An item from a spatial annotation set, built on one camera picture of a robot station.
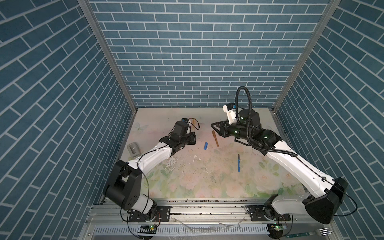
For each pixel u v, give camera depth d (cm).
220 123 63
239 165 91
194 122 77
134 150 94
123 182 45
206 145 99
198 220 74
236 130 59
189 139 77
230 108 62
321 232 68
